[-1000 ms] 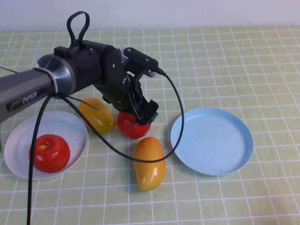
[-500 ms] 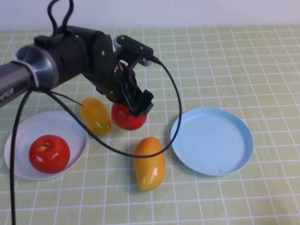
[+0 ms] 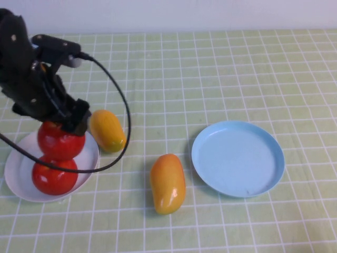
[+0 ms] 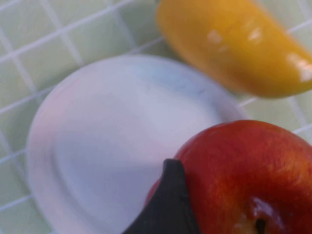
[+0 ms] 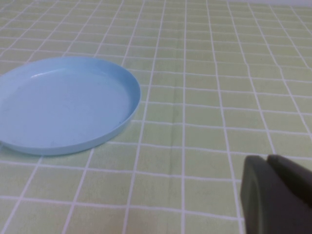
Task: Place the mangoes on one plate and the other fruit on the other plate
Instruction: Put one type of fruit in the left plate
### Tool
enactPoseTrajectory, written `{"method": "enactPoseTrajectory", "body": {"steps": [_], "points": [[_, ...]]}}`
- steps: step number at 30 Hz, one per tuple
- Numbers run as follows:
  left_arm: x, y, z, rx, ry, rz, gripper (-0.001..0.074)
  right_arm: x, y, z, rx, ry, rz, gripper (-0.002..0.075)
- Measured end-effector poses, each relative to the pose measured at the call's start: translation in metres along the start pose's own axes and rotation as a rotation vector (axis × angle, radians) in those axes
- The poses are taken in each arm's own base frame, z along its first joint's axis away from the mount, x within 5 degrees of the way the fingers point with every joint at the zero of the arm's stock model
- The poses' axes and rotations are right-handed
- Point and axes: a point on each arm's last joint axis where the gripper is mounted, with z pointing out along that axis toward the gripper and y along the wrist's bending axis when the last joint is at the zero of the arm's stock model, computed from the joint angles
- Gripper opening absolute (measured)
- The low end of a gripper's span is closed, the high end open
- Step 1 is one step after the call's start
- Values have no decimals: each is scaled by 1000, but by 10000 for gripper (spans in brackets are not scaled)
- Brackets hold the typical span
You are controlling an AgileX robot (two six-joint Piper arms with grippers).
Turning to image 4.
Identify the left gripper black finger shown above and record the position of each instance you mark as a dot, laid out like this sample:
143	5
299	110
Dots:
170	207

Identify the red apple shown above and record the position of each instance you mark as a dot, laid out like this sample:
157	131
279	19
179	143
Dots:
243	170

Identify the yellow mango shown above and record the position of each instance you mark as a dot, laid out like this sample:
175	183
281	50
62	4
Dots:
231	48

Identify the white round plate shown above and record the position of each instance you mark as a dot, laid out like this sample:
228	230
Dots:
109	134

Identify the green checkered tablecloth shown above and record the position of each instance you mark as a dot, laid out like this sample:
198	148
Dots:
48	36

